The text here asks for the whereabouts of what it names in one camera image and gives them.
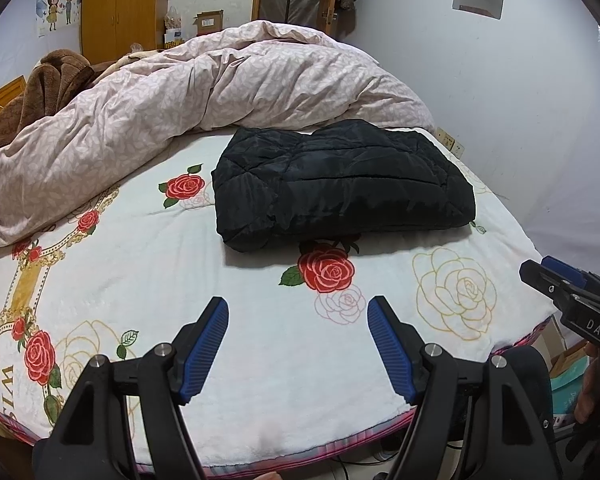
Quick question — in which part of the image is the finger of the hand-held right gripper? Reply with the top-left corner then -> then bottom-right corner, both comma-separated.
519,259 -> 574,312
540,255 -> 589,289

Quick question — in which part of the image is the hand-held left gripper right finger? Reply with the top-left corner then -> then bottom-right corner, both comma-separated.
367,296 -> 563,480

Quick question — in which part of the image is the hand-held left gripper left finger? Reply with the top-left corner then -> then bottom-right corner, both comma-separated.
32,296 -> 230,480

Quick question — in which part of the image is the black puffer jacket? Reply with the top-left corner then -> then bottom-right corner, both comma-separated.
211,119 -> 477,254

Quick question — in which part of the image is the person's right hand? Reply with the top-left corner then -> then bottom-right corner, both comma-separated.
574,355 -> 600,425

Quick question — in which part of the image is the brown cardboard box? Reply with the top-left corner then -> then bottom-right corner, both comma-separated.
550,310 -> 600,378

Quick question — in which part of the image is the teal cardboard box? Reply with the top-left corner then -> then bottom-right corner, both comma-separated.
551,374 -> 590,412

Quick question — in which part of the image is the white rose-printed blanket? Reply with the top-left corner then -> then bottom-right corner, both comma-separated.
0,125 -> 554,471

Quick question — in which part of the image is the pink plaid bed sheet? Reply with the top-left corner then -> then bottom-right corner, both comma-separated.
0,317 -> 556,477

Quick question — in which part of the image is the pink leaf-patterned duvet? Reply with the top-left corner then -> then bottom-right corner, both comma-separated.
0,20 -> 437,247

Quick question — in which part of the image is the brown fleece blanket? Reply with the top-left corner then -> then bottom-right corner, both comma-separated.
0,49 -> 109,171

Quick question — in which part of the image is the yellow wooden headboard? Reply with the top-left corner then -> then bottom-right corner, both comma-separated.
0,75 -> 29,136

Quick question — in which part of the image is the clear plastic snack bag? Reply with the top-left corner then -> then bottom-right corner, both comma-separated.
162,6 -> 186,44

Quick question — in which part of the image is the small open cardboard box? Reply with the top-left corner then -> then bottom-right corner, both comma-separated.
192,9 -> 225,36

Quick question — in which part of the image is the wooden wardrobe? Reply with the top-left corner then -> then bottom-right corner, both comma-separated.
80,0 -> 171,64

